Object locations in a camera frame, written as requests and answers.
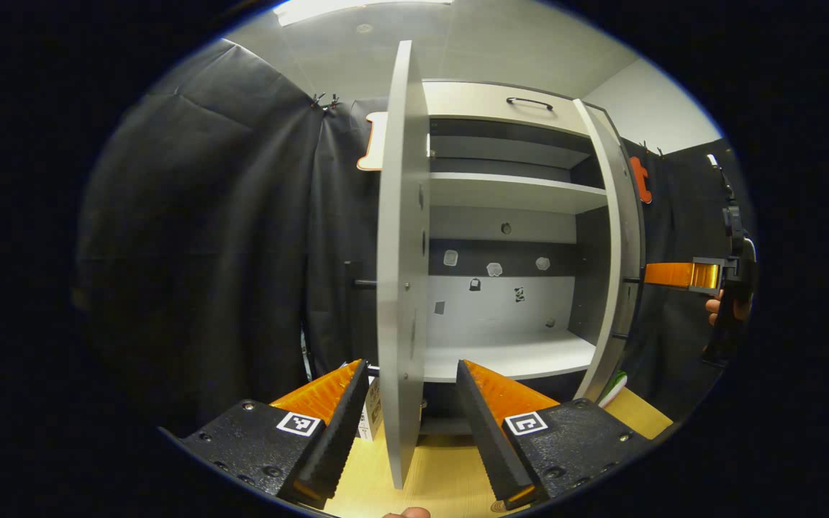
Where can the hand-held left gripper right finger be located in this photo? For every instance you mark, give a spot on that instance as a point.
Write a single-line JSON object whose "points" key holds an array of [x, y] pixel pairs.
{"points": [[490, 446]]}

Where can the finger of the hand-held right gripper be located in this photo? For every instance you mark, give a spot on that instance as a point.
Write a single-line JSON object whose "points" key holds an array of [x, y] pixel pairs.
{"points": [[673, 274]]}

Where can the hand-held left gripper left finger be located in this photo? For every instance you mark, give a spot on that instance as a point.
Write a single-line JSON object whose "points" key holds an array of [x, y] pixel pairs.
{"points": [[328, 446]]}

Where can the white cabinet door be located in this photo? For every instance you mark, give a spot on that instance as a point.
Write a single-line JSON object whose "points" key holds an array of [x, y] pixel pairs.
{"points": [[612, 237], [394, 288]]}

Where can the white and grey cabinet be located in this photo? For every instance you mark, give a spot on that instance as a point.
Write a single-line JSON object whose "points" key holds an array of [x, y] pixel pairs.
{"points": [[501, 309]]}

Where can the white cabinet drawer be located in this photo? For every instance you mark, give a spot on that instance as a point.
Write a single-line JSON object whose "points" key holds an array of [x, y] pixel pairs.
{"points": [[472, 101]]}

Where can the small white printed box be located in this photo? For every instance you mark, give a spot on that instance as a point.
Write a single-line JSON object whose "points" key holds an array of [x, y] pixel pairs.
{"points": [[371, 417]]}

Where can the watermelon slice toy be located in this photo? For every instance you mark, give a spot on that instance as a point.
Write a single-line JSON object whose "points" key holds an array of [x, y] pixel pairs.
{"points": [[612, 388]]}

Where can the round ceiling sensor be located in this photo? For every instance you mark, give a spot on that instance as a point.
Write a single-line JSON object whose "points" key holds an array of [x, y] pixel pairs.
{"points": [[364, 29]]}

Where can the ceiling light panel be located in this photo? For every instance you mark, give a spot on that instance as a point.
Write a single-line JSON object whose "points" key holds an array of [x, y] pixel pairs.
{"points": [[357, 8]]}

